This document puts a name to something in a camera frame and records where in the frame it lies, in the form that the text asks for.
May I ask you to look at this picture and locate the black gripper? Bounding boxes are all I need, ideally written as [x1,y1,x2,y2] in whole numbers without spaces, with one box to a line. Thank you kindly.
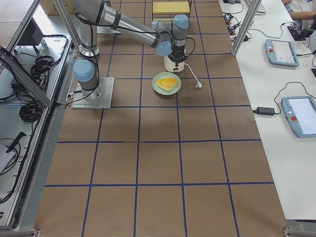
[168,45,189,68]

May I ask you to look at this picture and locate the white two-slot toaster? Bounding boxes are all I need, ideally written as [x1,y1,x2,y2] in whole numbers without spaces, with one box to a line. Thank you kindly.
[163,55,185,73]

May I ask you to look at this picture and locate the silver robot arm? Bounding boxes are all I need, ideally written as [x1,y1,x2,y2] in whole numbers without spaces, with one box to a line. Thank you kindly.
[72,0,189,73]

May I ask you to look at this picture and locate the triangular bread on plate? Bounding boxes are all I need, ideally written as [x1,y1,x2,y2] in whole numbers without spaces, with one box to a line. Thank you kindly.
[157,78,178,91]

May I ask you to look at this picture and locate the light green plate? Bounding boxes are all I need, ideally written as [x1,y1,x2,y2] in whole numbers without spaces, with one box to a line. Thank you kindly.
[152,72,182,96]

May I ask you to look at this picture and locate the wooden shelf in basket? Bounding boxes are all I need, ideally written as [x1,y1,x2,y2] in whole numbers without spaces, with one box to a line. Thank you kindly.
[152,0,190,14]

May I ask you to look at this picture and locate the black power adapter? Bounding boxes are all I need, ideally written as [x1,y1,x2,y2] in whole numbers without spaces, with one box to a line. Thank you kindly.
[253,107,276,116]

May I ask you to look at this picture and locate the far blue teach pendant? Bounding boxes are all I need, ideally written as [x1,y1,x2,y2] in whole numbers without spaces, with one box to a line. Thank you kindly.
[265,39,300,67]

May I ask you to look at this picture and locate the blue teach pendant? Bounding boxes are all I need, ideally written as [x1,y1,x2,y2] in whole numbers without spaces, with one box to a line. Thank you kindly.
[281,96,316,138]
[265,39,300,67]

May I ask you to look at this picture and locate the near blue teach pendant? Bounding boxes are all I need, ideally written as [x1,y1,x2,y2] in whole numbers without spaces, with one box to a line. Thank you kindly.
[281,96,316,138]

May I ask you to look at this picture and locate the black monitor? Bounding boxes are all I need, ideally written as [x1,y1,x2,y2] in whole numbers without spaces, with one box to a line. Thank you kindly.
[17,18,43,46]

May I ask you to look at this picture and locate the white toaster power cord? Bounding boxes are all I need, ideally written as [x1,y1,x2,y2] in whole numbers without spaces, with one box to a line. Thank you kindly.
[184,63,203,90]

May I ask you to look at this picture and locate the black wire basket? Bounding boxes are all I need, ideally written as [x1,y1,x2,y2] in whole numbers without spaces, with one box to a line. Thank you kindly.
[152,0,192,20]

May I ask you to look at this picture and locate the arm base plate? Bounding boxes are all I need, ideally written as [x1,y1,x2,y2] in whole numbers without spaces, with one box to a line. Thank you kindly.
[71,78,115,109]
[97,26,121,35]

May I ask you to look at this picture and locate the aluminium frame post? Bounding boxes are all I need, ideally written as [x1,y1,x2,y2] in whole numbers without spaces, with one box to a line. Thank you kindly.
[231,0,261,56]

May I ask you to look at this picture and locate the coiled black cables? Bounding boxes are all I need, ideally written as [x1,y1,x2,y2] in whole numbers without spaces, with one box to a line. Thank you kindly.
[19,101,42,123]

